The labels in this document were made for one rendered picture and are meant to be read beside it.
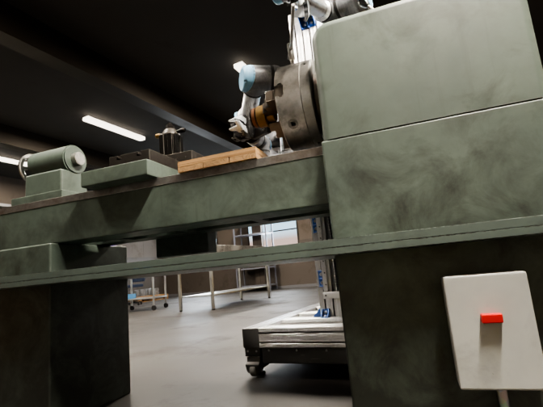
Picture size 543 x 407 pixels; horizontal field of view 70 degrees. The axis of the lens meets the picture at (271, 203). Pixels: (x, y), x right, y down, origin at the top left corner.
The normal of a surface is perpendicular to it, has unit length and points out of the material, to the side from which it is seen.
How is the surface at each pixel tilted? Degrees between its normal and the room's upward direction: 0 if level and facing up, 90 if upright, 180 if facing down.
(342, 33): 90
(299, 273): 90
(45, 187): 90
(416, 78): 90
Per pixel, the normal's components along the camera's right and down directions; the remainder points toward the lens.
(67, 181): 0.94, -0.15
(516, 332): -0.33, -0.13
